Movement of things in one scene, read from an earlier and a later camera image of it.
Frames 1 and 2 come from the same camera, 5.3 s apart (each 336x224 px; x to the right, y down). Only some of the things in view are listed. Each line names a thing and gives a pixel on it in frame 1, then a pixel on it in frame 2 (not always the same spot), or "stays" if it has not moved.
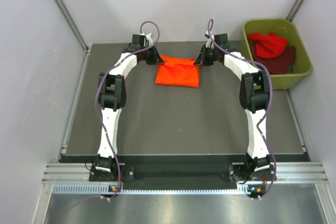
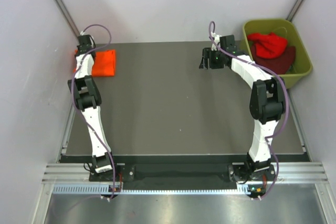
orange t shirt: x=177 y=71 → x=104 y=63
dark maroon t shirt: x=276 y=65 stays
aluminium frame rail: x=288 y=172 stays
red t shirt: x=268 y=46 stays
